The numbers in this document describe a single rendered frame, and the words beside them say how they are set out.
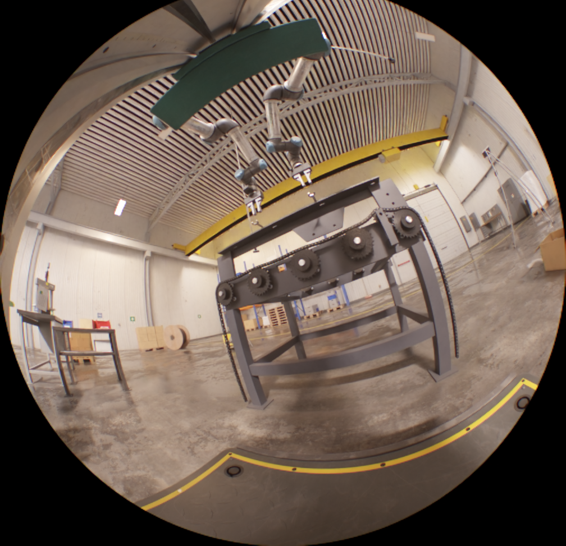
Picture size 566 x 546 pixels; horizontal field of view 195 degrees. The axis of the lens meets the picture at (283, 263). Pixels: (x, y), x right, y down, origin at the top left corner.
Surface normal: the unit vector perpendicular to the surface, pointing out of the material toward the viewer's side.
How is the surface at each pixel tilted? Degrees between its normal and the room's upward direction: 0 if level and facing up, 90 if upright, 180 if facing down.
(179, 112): 180
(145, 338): 90
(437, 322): 90
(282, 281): 90
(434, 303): 90
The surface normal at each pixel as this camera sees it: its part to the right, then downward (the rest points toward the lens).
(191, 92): 0.26, 0.92
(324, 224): -0.43, -0.15
